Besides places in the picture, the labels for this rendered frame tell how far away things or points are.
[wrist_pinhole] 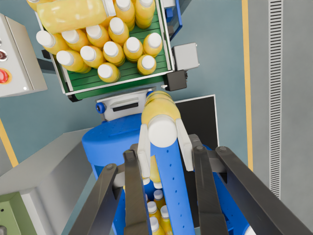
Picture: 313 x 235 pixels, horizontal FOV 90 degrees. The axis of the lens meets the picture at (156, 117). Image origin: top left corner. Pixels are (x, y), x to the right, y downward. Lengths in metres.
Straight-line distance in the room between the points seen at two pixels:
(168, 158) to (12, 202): 0.59
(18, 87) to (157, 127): 0.46
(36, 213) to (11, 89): 0.50
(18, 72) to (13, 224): 0.54
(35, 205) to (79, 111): 1.02
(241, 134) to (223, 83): 0.64
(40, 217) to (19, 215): 0.08
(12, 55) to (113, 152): 0.37
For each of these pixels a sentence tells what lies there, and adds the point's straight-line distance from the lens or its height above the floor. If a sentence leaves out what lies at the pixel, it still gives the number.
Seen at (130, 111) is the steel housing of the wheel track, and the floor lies 0.93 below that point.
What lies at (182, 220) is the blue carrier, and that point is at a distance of 0.57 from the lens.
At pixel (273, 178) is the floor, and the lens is 2.60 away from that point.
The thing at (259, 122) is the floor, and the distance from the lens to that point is 2.16.
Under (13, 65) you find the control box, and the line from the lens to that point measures 0.58.
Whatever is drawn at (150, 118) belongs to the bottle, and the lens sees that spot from 0.22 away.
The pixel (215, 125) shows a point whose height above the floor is 0.15.
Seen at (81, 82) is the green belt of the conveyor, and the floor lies 0.90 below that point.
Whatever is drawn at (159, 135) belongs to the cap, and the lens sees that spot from 0.20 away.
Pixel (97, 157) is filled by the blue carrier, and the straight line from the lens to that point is 0.43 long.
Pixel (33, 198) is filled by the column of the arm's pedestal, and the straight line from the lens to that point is 0.84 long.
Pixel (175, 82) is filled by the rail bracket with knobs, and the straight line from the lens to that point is 0.60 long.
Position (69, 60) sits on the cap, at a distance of 0.54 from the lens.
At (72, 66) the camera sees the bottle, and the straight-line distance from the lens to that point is 0.57.
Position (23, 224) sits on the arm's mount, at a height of 1.04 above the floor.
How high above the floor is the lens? 1.58
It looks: 76 degrees down
